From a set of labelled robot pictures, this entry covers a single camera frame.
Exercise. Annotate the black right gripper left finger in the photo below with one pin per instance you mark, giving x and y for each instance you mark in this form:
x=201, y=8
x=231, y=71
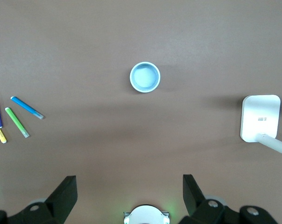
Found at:
x=61, y=198

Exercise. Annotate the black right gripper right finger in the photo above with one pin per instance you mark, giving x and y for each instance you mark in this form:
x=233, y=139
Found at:
x=194, y=198

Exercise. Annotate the blue marker pen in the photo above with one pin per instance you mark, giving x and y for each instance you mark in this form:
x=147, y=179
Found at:
x=24, y=106

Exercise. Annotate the green marker pen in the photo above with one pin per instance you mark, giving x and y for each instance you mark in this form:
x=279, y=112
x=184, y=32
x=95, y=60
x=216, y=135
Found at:
x=15, y=120

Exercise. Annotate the light blue plastic cup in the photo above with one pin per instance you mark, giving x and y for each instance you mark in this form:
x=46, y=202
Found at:
x=144, y=78

